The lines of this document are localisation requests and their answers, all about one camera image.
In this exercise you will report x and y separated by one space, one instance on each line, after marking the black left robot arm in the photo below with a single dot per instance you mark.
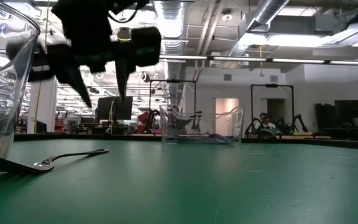
98 7

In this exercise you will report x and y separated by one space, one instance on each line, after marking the person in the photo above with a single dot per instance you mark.
264 121

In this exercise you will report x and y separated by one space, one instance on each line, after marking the silver air duct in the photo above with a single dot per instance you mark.
172 18

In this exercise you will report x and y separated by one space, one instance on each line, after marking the black monitors on desk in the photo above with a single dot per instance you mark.
350 112

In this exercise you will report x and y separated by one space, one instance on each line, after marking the black computer monitor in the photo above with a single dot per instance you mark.
107 109

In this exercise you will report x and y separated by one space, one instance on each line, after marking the black ceiling dome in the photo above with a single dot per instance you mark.
123 33

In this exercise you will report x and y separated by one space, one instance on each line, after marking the dark silver fork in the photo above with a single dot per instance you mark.
42 165

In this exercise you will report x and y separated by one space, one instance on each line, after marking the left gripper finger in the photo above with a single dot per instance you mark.
76 84
122 81

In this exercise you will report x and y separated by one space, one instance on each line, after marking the white column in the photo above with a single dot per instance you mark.
47 105

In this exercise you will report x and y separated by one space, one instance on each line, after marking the black metal frame stand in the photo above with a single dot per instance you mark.
172 81
272 85

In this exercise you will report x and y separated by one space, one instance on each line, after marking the green felt mat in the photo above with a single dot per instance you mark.
179 193

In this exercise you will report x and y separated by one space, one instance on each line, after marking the background black robot arm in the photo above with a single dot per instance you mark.
291 126

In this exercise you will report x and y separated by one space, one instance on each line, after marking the long ceiling light bar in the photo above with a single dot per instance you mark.
259 59

